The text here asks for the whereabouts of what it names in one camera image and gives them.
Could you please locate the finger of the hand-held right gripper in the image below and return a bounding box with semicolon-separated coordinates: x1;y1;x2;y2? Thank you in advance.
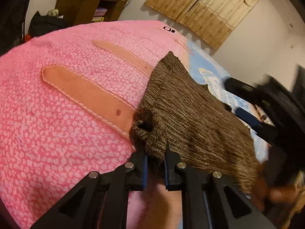
224;76;262;97
235;107;279;146

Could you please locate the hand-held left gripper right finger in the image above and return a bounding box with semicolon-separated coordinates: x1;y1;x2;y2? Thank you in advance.
164;145;277;229

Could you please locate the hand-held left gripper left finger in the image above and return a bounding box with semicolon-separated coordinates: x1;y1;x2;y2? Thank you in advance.
30;151;148;229

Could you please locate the brown knit sweater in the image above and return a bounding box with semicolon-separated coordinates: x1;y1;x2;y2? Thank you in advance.
130;51;261;195

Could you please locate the person's right hand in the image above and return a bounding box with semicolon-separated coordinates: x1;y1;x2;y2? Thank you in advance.
260;184;300;211

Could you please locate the beige patterned curtain panel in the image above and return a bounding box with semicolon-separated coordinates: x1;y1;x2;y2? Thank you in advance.
144;0;216;22
177;0;266;51

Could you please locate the pink and blue bed sheet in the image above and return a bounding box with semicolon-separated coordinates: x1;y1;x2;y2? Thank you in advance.
0;20;274;229

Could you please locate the black bag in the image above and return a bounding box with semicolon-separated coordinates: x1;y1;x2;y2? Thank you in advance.
27;11;68;38

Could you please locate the brown wooden desk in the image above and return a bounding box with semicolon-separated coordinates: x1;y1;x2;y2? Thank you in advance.
54;0;133;27

